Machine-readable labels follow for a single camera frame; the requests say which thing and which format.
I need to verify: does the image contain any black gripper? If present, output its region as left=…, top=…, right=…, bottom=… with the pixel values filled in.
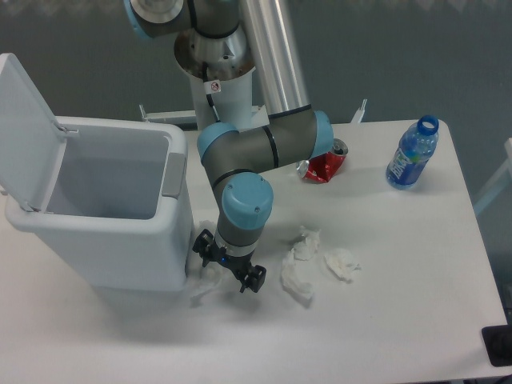
left=192, top=229, right=266, bottom=293

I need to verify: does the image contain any tissue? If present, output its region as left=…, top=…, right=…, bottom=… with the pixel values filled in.
left=186, top=262, right=231, bottom=308

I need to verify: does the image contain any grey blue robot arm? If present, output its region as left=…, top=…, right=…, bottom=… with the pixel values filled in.
left=125, top=1, right=334, bottom=291

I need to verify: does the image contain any crumpled paper ball centre top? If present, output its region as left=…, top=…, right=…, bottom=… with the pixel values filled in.
left=291, top=226, right=321, bottom=261

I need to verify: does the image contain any crumpled paper ball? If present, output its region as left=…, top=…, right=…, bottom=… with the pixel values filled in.
left=324, top=248, right=361, bottom=283
left=291, top=226, right=321, bottom=261

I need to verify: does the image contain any crumpled paper ball right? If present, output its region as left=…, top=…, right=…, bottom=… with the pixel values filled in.
left=324, top=248, right=361, bottom=283

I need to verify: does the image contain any crumpled paper near bin top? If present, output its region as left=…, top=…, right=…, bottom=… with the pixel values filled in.
left=195, top=220, right=217, bottom=238

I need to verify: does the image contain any crumpled paper centre bottom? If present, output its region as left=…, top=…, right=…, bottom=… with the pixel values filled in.
left=280, top=250, right=314, bottom=306

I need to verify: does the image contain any white trash bin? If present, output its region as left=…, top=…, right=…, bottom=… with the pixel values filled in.
left=6, top=117, right=193, bottom=292

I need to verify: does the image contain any crushed red soda can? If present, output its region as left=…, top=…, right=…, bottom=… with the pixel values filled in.
left=295, top=138, right=349, bottom=183

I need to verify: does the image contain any blue plastic drink bottle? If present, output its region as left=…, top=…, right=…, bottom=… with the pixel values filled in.
left=386, top=115, right=439, bottom=190

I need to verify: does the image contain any white trash bin lid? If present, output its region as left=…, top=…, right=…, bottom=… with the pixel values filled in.
left=1, top=53, right=78, bottom=211

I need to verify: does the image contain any black device at edge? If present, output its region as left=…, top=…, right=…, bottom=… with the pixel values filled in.
left=482, top=325, right=511, bottom=367

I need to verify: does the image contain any white metal base bracket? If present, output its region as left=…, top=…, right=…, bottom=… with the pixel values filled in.
left=138, top=104, right=269, bottom=130

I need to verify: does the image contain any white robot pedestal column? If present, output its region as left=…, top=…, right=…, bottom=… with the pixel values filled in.
left=188, top=71, right=253, bottom=131

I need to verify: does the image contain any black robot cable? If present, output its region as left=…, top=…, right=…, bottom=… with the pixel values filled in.
left=202, top=62, right=225, bottom=125

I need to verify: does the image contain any white frame at right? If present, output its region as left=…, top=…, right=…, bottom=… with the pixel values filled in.
left=473, top=138, right=511, bottom=217

